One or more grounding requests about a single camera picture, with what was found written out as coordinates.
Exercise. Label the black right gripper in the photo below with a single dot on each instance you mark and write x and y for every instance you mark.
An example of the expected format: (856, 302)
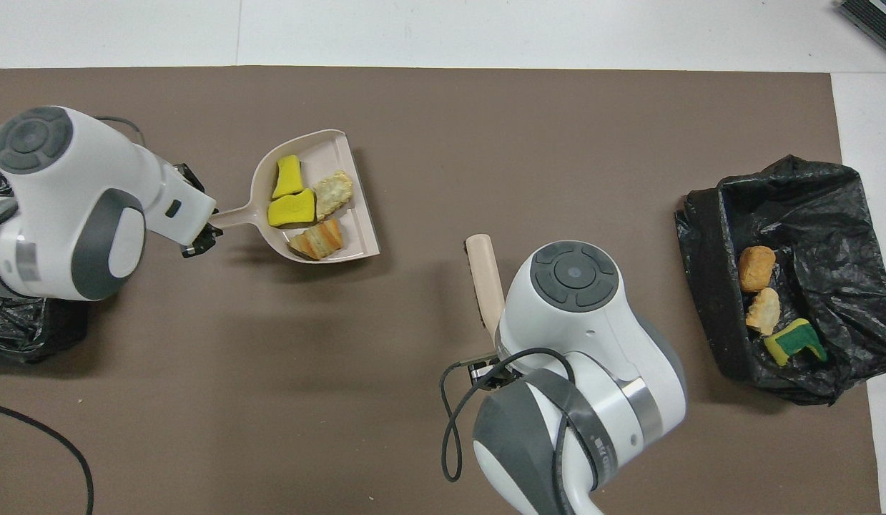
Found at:
(491, 372)

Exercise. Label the yellow sponge chunk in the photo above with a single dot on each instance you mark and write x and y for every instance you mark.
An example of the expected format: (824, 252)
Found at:
(291, 209)

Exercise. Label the beige hand brush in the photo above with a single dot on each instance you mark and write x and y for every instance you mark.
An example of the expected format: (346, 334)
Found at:
(485, 279)

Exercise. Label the yellow sponge wedge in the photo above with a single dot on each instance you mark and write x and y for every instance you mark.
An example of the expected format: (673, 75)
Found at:
(287, 177)

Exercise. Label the striped croissant piece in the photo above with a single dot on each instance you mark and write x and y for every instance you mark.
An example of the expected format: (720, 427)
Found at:
(316, 239)

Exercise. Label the pale bread piece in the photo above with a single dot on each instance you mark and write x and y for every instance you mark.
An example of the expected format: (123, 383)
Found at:
(764, 311)
(333, 193)

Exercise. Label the beige plastic dustpan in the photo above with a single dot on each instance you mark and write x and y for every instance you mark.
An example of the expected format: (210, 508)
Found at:
(342, 154)

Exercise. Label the brown bread roll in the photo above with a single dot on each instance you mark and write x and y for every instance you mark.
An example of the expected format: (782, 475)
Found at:
(757, 268)

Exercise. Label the yellow and green sponge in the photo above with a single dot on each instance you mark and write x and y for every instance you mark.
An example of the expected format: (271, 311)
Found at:
(793, 342)

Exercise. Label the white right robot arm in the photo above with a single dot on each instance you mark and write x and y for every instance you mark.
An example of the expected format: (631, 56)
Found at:
(578, 336)

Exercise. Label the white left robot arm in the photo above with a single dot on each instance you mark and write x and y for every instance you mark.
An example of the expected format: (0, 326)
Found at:
(64, 214)

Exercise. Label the black bag lined bin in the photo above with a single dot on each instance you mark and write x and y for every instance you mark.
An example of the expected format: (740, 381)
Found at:
(829, 214)
(28, 329)

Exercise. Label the brown table mat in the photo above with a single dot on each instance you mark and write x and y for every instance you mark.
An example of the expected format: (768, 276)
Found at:
(342, 429)

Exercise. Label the dark ribbed panel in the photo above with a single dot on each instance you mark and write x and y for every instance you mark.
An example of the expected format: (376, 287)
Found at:
(875, 21)

